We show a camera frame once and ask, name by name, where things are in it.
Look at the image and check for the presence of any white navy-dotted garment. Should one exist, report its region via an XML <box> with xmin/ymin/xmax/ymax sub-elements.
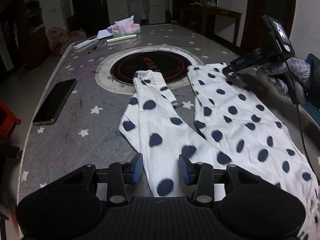
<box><xmin>119</xmin><ymin>63</ymin><xmax>319</xmax><ymax>239</ymax></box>

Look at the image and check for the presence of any right gloved hand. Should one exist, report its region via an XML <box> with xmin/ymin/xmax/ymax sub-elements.
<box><xmin>256</xmin><ymin>57</ymin><xmax>311</xmax><ymax>98</ymax></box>

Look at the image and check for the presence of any dark wooden side table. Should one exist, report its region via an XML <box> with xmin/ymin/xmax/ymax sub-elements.
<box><xmin>187</xmin><ymin>3</ymin><xmax>242</xmax><ymax>46</ymax></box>

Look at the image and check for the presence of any round induction cooktop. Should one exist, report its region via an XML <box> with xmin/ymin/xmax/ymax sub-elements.
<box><xmin>95</xmin><ymin>46</ymin><xmax>204</xmax><ymax>95</ymax></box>

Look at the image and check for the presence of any black smartphone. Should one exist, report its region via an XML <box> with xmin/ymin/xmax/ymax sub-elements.
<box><xmin>33</xmin><ymin>79</ymin><xmax>77</xmax><ymax>126</ymax></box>

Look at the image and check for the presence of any white refrigerator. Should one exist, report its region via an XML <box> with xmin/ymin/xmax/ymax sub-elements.
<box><xmin>148</xmin><ymin>0</ymin><xmax>165</xmax><ymax>25</ymax></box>

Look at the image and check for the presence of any light green tube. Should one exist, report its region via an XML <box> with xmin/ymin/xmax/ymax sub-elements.
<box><xmin>106</xmin><ymin>34</ymin><xmax>137</xmax><ymax>43</ymax></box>

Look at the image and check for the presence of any tissue pack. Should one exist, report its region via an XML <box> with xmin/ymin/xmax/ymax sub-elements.
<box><xmin>107</xmin><ymin>15</ymin><xmax>140</xmax><ymax>37</ymax></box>

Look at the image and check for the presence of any water dispenser with blue bottle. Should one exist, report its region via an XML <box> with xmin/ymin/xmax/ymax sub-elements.
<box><xmin>127</xmin><ymin>0</ymin><xmax>141</xmax><ymax>24</ymax></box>

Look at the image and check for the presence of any black marker pen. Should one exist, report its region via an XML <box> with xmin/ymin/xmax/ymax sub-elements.
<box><xmin>88</xmin><ymin>43</ymin><xmax>103</xmax><ymax>54</ymax></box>

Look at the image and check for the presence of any red plastic stool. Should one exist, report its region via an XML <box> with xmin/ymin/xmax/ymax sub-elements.
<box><xmin>0</xmin><ymin>100</ymin><xmax>21</xmax><ymax>141</ymax></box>

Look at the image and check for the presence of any white rectangular box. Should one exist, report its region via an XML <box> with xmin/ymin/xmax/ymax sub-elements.
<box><xmin>73</xmin><ymin>37</ymin><xmax>98</xmax><ymax>50</ymax></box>

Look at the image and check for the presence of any white paper notebook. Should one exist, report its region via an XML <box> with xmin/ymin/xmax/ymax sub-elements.
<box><xmin>97</xmin><ymin>29</ymin><xmax>113</xmax><ymax>40</ymax></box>

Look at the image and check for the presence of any red patterned play tent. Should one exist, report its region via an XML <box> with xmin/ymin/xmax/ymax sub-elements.
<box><xmin>47</xmin><ymin>27</ymin><xmax>87</xmax><ymax>56</ymax></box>

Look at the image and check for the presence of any dark entrance door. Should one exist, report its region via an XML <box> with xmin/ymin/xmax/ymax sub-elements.
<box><xmin>72</xmin><ymin>0</ymin><xmax>110</xmax><ymax>37</ymax></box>

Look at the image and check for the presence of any left dark shelf cabinet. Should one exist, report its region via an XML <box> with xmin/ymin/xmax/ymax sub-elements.
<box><xmin>1</xmin><ymin>0</ymin><xmax>50</xmax><ymax>71</ymax></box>

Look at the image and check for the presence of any black cable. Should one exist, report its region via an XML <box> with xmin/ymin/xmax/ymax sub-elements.
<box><xmin>282</xmin><ymin>55</ymin><xmax>320</xmax><ymax>183</ymax></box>

